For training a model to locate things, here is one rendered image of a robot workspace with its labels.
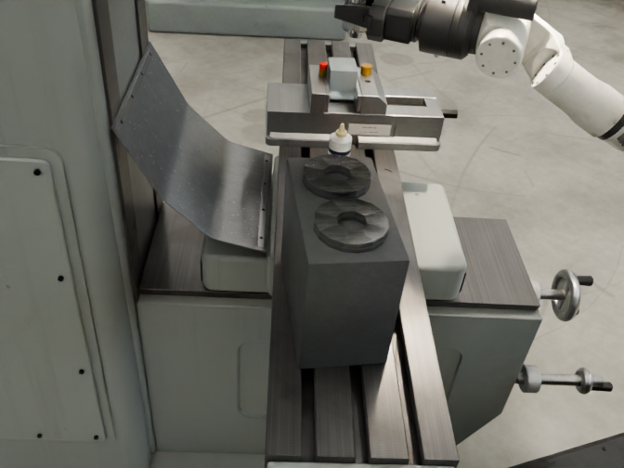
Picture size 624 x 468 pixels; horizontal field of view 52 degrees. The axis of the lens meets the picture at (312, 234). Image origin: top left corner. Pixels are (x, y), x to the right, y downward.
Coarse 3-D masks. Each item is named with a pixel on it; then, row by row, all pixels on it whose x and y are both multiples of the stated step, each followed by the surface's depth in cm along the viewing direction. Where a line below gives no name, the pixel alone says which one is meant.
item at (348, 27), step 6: (348, 0) 99; (354, 0) 99; (360, 0) 99; (366, 0) 99; (372, 0) 100; (342, 24) 103; (348, 24) 101; (354, 24) 101; (348, 30) 102; (354, 30) 102; (360, 30) 102; (366, 30) 102
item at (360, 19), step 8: (336, 8) 100; (344, 8) 99; (352, 8) 99; (360, 8) 98; (368, 8) 98; (336, 16) 100; (344, 16) 100; (352, 16) 99; (360, 16) 99; (368, 16) 98; (360, 24) 100
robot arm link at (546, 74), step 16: (544, 32) 97; (528, 48) 100; (544, 48) 98; (560, 48) 96; (528, 64) 100; (544, 64) 99; (560, 64) 94; (544, 80) 95; (560, 80) 95; (544, 96) 98
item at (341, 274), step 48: (288, 192) 88; (336, 192) 81; (288, 240) 90; (336, 240) 74; (384, 240) 76; (288, 288) 92; (336, 288) 75; (384, 288) 76; (336, 336) 81; (384, 336) 82
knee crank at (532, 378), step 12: (528, 372) 137; (576, 372) 141; (588, 372) 138; (528, 384) 137; (540, 384) 137; (552, 384) 139; (564, 384) 139; (576, 384) 139; (588, 384) 137; (600, 384) 139; (612, 384) 141
